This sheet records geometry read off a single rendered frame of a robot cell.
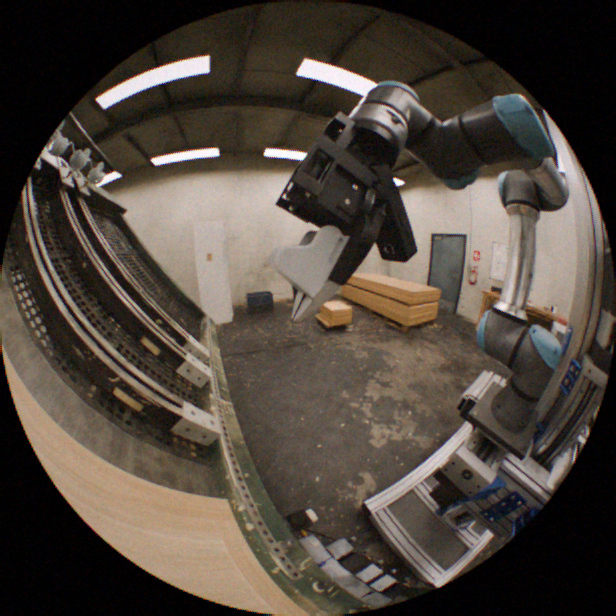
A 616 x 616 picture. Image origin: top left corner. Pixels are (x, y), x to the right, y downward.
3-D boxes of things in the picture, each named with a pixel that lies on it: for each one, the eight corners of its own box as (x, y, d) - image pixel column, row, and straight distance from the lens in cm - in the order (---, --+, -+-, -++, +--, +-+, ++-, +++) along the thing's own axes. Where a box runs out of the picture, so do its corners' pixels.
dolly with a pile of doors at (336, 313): (351, 328, 339) (353, 308, 325) (326, 333, 315) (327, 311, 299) (336, 317, 387) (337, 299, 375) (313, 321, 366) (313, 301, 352)
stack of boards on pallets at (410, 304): (434, 324, 436) (441, 289, 418) (405, 333, 352) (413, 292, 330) (368, 297, 587) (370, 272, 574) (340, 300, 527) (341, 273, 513)
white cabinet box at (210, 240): (231, 322, 389) (223, 220, 371) (205, 325, 399) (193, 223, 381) (233, 313, 447) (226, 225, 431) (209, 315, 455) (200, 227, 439)
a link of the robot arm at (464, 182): (498, 188, 30) (444, 120, 25) (442, 198, 36) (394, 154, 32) (500, 154, 36) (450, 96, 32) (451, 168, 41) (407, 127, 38)
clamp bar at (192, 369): (200, 391, 79) (241, 351, 70) (42, 177, 112) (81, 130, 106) (200, 376, 86) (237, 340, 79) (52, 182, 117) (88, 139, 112)
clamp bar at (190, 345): (199, 368, 92) (234, 334, 85) (59, 185, 121) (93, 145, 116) (199, 358, 100) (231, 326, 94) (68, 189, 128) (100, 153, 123)
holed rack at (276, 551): (301, 576, 51) (303, 576, 51) (293, 580, 49) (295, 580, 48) (209, 316, 165) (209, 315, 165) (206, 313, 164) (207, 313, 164)
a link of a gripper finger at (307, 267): (250, 304, 16) (294, 210, 17) (306, 324, 18) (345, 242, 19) (252, 315, 13) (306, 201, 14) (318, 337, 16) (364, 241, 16)
